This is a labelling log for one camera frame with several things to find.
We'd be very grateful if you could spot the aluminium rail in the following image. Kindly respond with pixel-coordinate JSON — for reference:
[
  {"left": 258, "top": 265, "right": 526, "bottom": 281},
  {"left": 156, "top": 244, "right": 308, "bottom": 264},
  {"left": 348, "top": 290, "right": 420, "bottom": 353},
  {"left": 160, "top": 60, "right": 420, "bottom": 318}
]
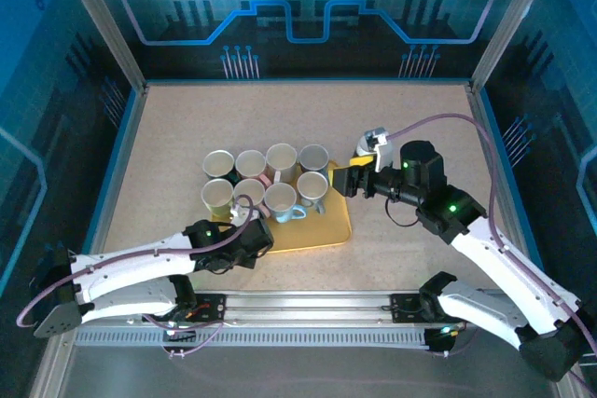
[{"left": 190, "top": 289, "right": 514, "bottom": 324}]

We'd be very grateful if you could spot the salmon pink mug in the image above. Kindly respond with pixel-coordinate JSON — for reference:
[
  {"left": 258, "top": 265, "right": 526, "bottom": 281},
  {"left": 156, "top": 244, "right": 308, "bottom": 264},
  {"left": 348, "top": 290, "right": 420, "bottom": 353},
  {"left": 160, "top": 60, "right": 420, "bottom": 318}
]
[{"left": 234, "top": 149, "right": 272, "bottom": 186}]

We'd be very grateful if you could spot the dark grey mug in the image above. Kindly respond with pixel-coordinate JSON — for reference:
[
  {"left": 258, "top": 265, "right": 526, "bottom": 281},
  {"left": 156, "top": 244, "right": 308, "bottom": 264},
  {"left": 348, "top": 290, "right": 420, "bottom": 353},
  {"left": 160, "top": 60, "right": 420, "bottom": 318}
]
[{"left": 298, "top": 144, "right": 331, "bottom": 175}]

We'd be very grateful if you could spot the aluminium frame post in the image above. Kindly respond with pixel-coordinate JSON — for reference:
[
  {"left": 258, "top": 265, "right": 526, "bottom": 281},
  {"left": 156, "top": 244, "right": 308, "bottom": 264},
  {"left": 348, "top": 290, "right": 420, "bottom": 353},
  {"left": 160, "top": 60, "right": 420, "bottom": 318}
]
[
  {"left": 50, "top": 0, "right": 149, "bottom": 91},
  {"left": 468, "top": 0, "right": 563, "bottom": 91}
]

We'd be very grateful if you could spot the light blue mug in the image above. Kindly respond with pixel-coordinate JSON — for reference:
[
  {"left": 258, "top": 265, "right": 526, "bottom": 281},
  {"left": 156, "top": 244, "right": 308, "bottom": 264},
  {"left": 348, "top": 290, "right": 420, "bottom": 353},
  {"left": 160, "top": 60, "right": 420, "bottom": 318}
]
[{"left": 263, "top": 182, "right": 309, "bottom": 225}]

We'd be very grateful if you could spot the light green mug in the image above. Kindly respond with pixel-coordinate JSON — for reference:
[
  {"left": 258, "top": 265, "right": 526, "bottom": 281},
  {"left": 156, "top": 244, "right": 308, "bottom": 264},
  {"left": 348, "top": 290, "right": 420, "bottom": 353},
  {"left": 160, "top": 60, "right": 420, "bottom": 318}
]
[{"left": 200, "top": 177, "right": 236, "bottom": 220}]

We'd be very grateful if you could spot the grey slotted cable duct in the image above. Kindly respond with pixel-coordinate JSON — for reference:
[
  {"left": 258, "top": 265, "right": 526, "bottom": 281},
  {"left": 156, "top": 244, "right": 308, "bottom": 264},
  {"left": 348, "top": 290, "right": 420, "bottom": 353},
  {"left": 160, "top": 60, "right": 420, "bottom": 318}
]
[{"left": 74, "top": 326, "right": 430, "bottom": 348}]

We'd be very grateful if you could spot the white mug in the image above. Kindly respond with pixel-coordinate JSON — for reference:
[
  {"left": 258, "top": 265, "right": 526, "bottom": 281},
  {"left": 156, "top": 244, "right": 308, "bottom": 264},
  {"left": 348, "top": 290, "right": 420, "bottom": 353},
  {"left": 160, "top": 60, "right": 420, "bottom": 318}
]
[{"left": 265, "top": 142, "right": 299, "bottom": 185}]

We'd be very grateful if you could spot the dark green mug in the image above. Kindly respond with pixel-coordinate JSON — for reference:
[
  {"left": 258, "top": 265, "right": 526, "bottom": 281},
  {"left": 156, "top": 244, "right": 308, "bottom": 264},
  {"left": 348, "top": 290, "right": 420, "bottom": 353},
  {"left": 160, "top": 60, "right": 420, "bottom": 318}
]
[{"left": 201, "top": 149, "right": 236, "bottom": 184}]

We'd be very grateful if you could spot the yellow tray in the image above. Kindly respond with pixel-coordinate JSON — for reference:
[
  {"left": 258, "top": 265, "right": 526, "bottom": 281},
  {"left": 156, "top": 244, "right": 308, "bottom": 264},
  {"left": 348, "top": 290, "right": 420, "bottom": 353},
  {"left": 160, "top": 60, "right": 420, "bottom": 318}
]
[{"left": 212, "top": 159, "right": 354, "bottom": 257}]

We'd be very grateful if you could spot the thin black cable loop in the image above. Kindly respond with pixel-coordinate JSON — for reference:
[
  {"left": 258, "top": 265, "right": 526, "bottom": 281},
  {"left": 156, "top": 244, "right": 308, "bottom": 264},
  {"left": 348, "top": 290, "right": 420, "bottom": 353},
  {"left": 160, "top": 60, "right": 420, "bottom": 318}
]
[{"left": 384, "top": 196, "right": 421, "bottom": 228}]

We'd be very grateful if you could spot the light pink mug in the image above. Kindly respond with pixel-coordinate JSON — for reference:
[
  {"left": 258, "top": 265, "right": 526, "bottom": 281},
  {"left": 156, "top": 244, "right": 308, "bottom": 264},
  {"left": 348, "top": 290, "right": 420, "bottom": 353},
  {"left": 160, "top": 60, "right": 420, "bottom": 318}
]
[{"left": 231, "top": 177, "right": 272, "bottom": 220}]

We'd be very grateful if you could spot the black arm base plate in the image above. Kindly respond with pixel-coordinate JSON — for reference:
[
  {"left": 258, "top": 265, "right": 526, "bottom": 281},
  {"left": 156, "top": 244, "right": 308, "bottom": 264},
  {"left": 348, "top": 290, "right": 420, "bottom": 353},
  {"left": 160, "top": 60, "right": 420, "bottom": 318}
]
[
  {"left": 389, "top": 293, "right": 425, "bottom": 324},
  {"left": 193, "top": 292, "right": 230, "bottom": 324}
]

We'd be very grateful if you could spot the blue edged side rail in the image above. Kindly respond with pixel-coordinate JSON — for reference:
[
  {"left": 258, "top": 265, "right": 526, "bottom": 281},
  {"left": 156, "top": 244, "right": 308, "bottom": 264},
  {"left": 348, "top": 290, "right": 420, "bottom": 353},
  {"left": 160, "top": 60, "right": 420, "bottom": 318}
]
[
  {"left": 81, "top": 83, "right": 150, "bottom": 254},
  {"left": 465, "top": 83, "right": 559, "bottom": 295}
]

